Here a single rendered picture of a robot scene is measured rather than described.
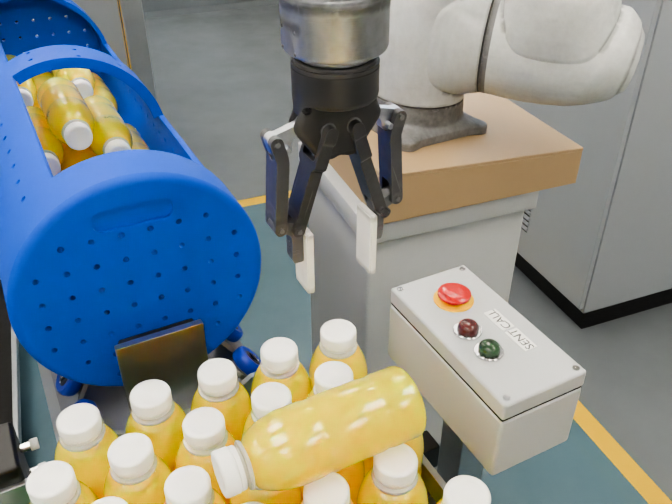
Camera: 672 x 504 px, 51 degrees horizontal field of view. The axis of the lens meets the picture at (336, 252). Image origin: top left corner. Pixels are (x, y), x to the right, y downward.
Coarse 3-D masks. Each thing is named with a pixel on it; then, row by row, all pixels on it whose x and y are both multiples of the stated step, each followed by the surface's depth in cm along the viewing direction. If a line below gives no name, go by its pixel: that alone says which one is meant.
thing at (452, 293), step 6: (438, 288) 76; (444, 288) 76; (450, 288) 76; (456, 288) 76; (462, 288) 76; (468, 288) 76; (438, 294) 75; (444, 294) 75; (450, 294) 75; (456, 294) 75; (462, 294) 75; (468, 294) 75; (444, 300) 74; (450, 300) 74; (456, 300) 74; (462, 300) 74; (468, 300) 75
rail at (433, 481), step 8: (424, 456) 73; (424, 464) 73; (424, 472) 73; (432, 472) 72; (424, 480) 73; (432, 480) 72; (440, 480) 71; (432, 488) 72; (440, 488) 70; (432, 496) 73; (440, 496) 71
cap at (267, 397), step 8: (264, 384) 68; (272, 384) 68; (280, 384) 68; (256, 392) 68; (264, 392) 68; (272, 392) 68; (280, 392) 68; (288, 392) 68; (256, 400) 67; (264, 400) 67; (272, 400) 67; (280, 400) 67; (288, 400) 67; (256, 408) 66; (264, 408) 66; (272, 408) 66; (256, 416) 67
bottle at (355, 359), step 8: (320, 344) 76; (320, 352) 76; (328, 352) 75; (352, 352) 75; (360, 352) 77; (312, 360) 77; (320, 360) 76; (328, 360) 75; (336, 360) 75; (344, 360) 75; (352, 360) 75; (360, 360) 76; (312, 368) 77; (352, 368) 75; (360, 368) 76; (312, 376) 77; (360, 376) 76; (312, 384) 77
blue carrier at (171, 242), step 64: (0, 0) 129; (64, 0) 134; (0, 64) 104; (64, 64) 101; (0, 128) 90; (0, 192) 81; (64, 192) 71; (128, 192) 72; (192, 192) 75; (0, 256) 76; (64, 256) 72; (128, 256) 75; (192, 256) 79; (256, 256) 84; (64, 320) 76; (128, 320) 80
